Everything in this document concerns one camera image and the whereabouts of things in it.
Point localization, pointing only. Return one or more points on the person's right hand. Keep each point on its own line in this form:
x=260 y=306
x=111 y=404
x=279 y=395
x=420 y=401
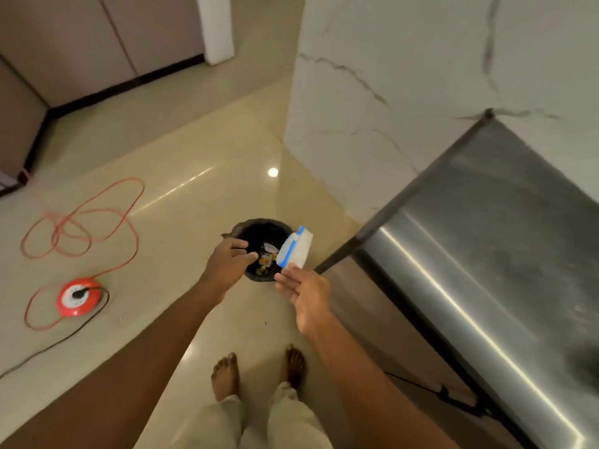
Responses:
x=311 y=301

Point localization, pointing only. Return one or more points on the person's left hand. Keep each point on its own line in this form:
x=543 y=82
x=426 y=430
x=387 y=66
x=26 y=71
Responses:
x=224 y=271

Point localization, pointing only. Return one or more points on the person's left thumb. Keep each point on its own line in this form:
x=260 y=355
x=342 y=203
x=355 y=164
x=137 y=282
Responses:
x=249 y=259

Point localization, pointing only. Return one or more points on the person's right thumb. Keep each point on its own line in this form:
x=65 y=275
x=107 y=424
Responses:
x=295 y=271

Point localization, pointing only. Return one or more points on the white and blue plastic container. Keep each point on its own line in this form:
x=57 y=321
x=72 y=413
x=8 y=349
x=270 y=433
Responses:
x=295 y=250

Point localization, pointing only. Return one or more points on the person's left forearm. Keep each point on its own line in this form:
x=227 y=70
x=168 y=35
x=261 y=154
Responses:
x=121 y=374

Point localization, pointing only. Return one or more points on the person's right forearm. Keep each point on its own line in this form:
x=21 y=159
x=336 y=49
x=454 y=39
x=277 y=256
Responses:
x=369 y=392

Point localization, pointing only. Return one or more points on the food scraps waste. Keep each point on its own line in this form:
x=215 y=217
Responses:
x=267 y=258

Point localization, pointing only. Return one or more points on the black trash bin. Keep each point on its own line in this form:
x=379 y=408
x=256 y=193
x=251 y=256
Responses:
x=262 y=236

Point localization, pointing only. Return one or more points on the person's right foot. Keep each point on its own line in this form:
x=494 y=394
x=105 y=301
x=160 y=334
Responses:
x=293 y=364

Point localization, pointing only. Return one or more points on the person's foot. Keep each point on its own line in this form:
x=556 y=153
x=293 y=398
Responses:
x=226 y=375
x=293 y=364

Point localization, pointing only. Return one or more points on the person's left foot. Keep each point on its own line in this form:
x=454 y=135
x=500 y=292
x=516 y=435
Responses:
x=226 y=375

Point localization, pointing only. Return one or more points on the beige trousers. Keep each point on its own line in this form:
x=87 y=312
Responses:
x=280 y=423

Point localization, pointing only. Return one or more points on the stainless steel table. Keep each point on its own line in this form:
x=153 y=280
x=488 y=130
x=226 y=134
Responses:
x=505 y=275

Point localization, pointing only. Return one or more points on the white pillar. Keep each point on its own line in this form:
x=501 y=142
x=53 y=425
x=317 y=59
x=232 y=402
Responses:
x=216 y=27

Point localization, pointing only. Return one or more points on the beige cabinet with black plinth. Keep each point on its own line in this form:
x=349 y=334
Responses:
x=70 y=46

